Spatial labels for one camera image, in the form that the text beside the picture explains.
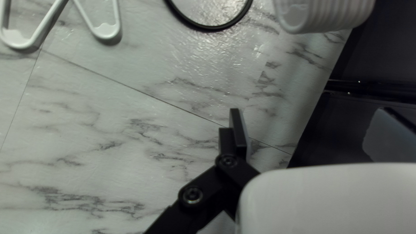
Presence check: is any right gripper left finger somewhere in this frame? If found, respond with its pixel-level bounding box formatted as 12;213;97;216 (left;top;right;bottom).
143;108;261;234

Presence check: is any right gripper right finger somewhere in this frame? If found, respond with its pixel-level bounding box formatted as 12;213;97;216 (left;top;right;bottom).
362;107;416;164

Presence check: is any black hanger rack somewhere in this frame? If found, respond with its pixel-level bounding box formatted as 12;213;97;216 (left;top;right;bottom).
163;0;254;32

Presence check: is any row of white hangers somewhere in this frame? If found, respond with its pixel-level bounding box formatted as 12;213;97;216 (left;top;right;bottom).
272;0;377;35

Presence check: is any white plastic hanger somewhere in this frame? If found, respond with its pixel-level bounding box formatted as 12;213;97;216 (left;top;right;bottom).
0;0;70;51
72;0;123;42

